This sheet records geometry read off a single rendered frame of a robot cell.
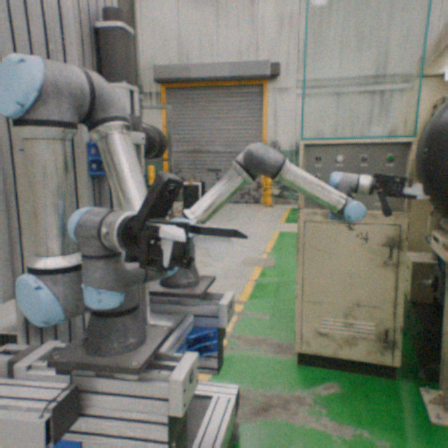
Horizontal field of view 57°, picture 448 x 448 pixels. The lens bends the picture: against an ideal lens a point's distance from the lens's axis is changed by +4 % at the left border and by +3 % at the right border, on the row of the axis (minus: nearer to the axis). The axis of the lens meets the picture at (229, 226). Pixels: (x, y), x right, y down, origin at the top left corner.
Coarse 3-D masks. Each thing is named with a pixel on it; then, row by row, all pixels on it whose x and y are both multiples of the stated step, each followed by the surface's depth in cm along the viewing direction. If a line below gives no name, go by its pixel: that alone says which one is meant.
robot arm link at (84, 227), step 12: (72, 216) 78; (84, 216) 76; (96, 216) 74; (72, 228) 77; (84, 228) 75; (96, 228) 73; (84, 240) 75; (96, 240) 74; (84, 252) 76; (96, 252) 75; (108, 252) 76
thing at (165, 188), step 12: (156, 180) 66; (168, 180) 65; (180, 180) 68; (156, 192) 66; (168, 192) 67; (144, 204) 67; (156, 204) 67; (168, 204) 69; (144, 216) 67; (156, 216) 69; (144, 228) 69
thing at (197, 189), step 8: (184, 184) 771; (192, 184) 768; (200, 184) 846; (184, 192) 773; (192, 192) 770; (200, 192) 848; (184, 200) 776; (192, 200) 772; (176, 208) 843; (184, 208) 779; (176, 216) 821
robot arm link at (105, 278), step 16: (96, 256) 75; (112, 256) 77; (96, 272) 76; (112, 272) 77; (128, 272) 80; (144, 272) 83; (96, 288) 76; (112, 288) 77; (128, 288) 82; (96, 304) 77; (112, 304) 78
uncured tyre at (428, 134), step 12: (444, 108) 146; (432, 120) 154; (444, 120) 142; (432, 132) 146; (444, 132) 141; (420, 144) 159; (432, 144) 145; (444, 144) 141; (420, 156) 155; (432, 156) 145; (444, 156) 142; (420, 168) 156; (432, 168) 145; (444, 168) 142; (420, 180) 161; (432, 180) 146; (444, 180) 143; (432, 192) 149; (444, 192) 144; (444, 204) 147
